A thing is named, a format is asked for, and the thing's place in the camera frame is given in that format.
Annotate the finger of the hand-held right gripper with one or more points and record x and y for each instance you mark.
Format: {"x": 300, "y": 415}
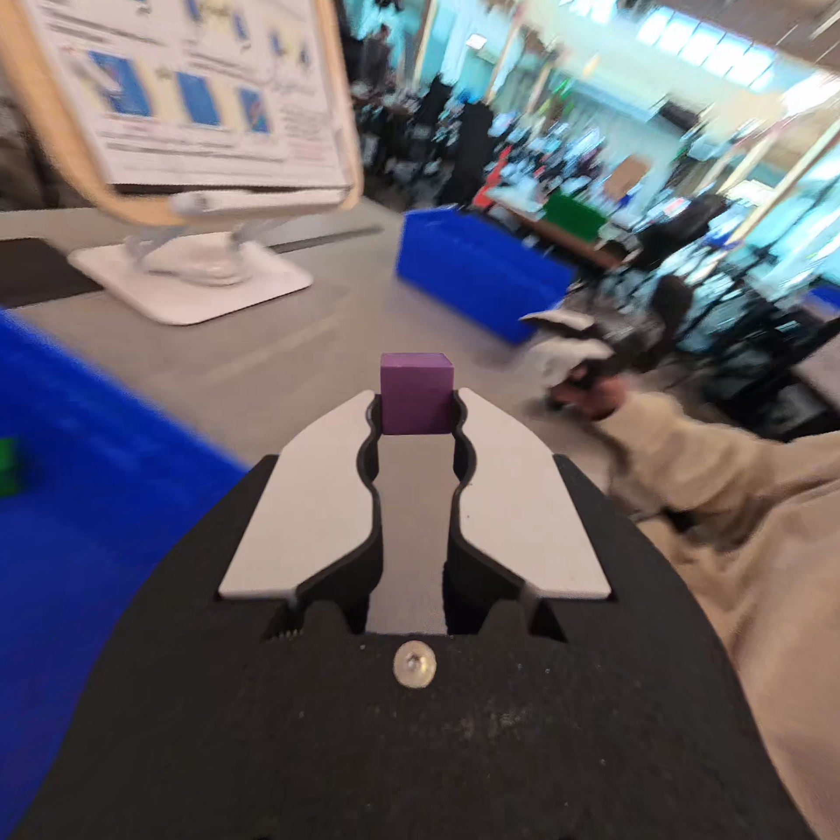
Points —
{"x": 564, "y": 320}
{"x": 571, "y": 351}

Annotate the printed instruction sheet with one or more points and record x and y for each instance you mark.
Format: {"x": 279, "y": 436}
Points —
{"x": 197, "y": 98}

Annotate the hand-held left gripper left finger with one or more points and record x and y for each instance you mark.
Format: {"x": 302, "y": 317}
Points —
{"x": 302, "y": 518}

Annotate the wooden document stand white base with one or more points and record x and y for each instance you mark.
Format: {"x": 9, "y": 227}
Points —
{"x": 190, "y": 289}

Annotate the green wooden cube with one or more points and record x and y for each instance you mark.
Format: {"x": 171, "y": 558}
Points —
{"x": 10, "y": 469}

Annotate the brown cardboard box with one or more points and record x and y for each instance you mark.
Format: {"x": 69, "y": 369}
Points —
{"x": 627, "y": 176}

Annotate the purple wooden cube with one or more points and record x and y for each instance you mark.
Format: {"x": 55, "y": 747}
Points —
{"x": 417, "y": 394}

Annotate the green table cover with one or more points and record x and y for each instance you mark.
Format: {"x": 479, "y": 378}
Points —
{"x": 574, "y": 216}

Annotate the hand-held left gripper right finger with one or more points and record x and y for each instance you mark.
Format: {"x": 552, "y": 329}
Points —
{"x": 525, "y": 518}

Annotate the blue plastic bin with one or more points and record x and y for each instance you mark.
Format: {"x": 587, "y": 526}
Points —
{"x": 472, "y": 269}
{"x": 85, "y": 525}

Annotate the person's cream sweater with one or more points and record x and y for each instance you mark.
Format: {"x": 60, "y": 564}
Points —
{"x": 787, "y": 656}

